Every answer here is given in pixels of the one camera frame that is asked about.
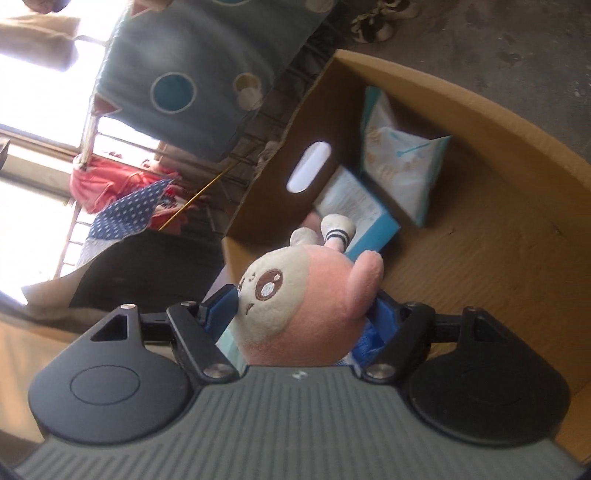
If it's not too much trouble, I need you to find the dark wooden cabinet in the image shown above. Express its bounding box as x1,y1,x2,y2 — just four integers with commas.
69,231,227,333

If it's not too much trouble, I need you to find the brown cardboard box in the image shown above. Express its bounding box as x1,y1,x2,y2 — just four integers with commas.
222,48,591,455

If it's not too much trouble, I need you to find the beige cloth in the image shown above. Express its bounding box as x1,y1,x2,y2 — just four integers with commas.
21,263,93,324

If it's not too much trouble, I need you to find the metal balcony railing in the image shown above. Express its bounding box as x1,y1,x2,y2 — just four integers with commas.
203,28,333,232

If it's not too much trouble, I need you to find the teal white tissue pack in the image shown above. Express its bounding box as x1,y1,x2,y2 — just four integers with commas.
314,166,400,264

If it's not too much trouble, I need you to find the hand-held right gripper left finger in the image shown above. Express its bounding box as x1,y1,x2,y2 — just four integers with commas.
90,284,240,385

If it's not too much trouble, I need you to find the snack packet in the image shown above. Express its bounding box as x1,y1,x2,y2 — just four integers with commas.
360,85,452,228

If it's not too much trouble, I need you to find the blue star print cloth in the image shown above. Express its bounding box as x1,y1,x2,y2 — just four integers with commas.
85,179,174,241

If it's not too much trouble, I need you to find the red hanging cloth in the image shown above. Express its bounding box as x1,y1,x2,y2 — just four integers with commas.
69,154,204,232

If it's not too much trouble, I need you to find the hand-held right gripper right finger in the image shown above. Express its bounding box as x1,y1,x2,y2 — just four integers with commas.
362,295,525,383

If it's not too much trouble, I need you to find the yellow handle mop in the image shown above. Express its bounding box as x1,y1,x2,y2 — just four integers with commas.
159,141,282,232

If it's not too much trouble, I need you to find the pink plush toy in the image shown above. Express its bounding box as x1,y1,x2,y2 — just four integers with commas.
230,213,385,367

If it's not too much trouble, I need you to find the blue blanket with circles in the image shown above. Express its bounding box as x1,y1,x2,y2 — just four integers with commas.
90,0,335,162

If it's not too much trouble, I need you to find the brown hanging cloth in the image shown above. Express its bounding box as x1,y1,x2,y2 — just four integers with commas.
0,14,81,72

